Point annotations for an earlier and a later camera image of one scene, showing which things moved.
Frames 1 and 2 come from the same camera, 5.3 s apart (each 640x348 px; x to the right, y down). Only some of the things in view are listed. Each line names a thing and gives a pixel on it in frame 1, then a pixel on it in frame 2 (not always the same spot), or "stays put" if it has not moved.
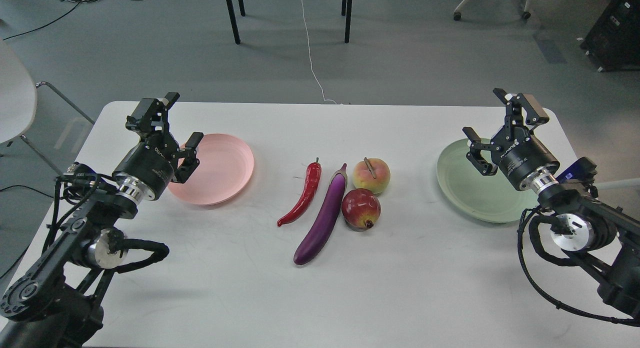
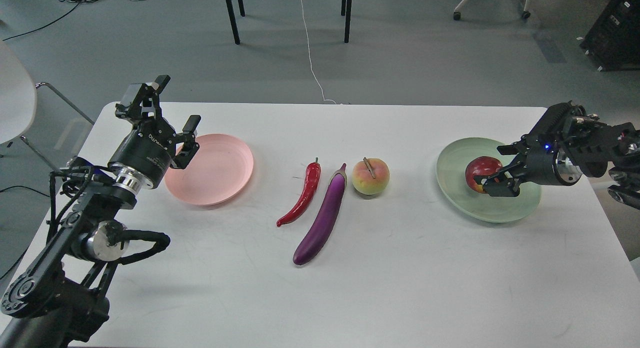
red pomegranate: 361,208 -> 481,166
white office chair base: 457,15 stays put
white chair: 18,99 stays put
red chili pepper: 313,174 stays put
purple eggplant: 325,217 stays put
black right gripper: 521,157 -> 546,163
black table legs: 234,19 stays put
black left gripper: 146,172 -> 143,157
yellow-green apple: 373,174 stays put
